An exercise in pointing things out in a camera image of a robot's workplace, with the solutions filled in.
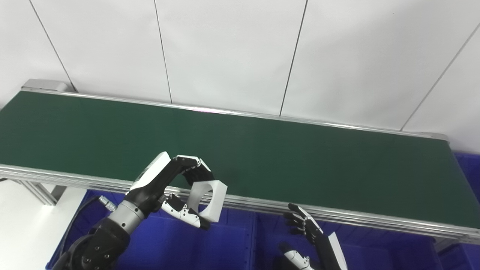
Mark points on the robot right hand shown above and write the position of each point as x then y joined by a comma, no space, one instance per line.
326,251

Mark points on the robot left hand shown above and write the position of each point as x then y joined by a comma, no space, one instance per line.
152,183

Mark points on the white square part with hole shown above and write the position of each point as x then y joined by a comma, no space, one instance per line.
219,198

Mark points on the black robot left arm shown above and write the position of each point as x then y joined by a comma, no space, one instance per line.
105,240

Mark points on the green conveyor belt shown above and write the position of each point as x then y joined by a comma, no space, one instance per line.
375,219
300,161

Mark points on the blue plastic bin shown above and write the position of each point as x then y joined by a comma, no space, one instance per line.
468,168
386,251
168,247

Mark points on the aluminium conveyor leg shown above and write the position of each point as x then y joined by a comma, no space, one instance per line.
41,193

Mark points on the grey conveyor end housing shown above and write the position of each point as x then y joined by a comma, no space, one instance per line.
45,85

